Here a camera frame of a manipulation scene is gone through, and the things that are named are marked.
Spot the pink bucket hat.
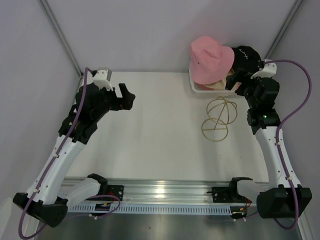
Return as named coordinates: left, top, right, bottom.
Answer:
left=189, top=35, right=235, bottom=85

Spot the black bucket hat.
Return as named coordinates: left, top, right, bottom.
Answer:
left=231, top=45, right=261, bottom=74

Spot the beige bucket hat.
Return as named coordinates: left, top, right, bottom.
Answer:
left=195, top=69, right=235, bottom=91

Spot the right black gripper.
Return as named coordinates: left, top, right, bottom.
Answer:
left=225, top=68, right=261, bottom=109

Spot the left corner aluminium post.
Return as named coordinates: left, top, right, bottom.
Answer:
left=37, top=0, right=83, bottom=77

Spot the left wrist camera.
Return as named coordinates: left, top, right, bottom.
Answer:
left=92, top=67, right=113, bottom=91

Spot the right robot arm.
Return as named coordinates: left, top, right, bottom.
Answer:
left=225, top=71, right=312, bottom=219

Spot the white plastic basket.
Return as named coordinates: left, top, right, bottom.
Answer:
left=188, top=68, right=236, bottom=97

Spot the gold wire hat stand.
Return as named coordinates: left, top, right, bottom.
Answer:
left=201, top=96, right=238, bottom=143

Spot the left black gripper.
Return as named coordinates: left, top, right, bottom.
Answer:
left=92, top=83, right=135, bottom=122

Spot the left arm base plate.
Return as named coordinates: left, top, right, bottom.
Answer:
left=102, top=184, right=125, bottom=201

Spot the white slotted cable duct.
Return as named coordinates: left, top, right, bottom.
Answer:
left=69, top=203, right=232, bottom=216

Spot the corner aluminium post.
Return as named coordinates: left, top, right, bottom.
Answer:
left=264, top=0, right=306, bottom=59
left=37, top=0, right=83, bottom=77

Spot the right corner aluminium post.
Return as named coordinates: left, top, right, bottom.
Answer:
left=264, top=0, right=306, bottom=59

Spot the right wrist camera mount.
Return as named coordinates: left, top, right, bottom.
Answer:
left=250, top=61, right=277, bottom=79

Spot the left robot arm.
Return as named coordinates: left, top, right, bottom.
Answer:
left=13, top=83, right=136, bottom=228

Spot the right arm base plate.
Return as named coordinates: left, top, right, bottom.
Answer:
left=207, top=177, right=252, bottom=204

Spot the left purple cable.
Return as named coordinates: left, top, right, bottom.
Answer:
left=18, top=66, right=121, bottom=238

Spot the aluminium mounting rail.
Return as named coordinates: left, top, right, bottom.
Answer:
left=59, top=176, right=271, bottom=205

